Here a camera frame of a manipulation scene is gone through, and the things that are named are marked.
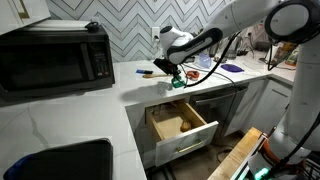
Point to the white tray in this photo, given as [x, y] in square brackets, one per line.
[56, 25]

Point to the wooden board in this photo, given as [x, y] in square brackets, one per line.
[233, 158]

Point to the small black round object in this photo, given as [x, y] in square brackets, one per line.
[92, 26]

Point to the grey base cabinet door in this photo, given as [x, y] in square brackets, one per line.
[246, 106]
[273, 103]

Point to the green snack packet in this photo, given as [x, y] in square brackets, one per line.
[177, 83]

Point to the white wall outlet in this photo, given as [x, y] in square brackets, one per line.
[155, 34]

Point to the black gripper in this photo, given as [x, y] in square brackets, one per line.
[165, 66]

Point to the black microwave oven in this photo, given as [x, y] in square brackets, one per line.
[50, 63]

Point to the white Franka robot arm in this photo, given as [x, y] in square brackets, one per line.
[300, 100]

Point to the steel dishwasher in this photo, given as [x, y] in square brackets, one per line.
[216, 110]

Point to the bread in clear wrapper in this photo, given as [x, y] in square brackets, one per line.
[185, 126]

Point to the cardboard box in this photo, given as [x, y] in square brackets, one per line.
[173, 125]

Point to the blue cloth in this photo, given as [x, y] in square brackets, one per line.
[13, 170]

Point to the glass jug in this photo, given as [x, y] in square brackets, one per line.
[237, 48]

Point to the white wall cabinet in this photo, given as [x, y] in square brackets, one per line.
[30, 10]

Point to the clear plastic container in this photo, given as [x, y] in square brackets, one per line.
[204, 61]

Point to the wooden spatula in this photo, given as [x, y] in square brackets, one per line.
[155, 76]

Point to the purple plastic lid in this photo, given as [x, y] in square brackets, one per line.
[232, 68]

